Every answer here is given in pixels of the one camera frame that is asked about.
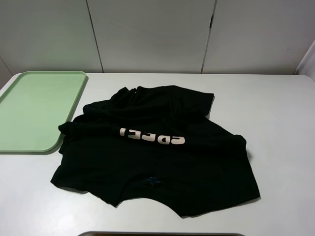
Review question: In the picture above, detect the black short sleeve t-shirt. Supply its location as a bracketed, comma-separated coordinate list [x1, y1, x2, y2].
[51, 86, 260, 217]

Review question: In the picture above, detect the light green plastic tray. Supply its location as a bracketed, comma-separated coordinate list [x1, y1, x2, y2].
[0, 71, 88, 153]

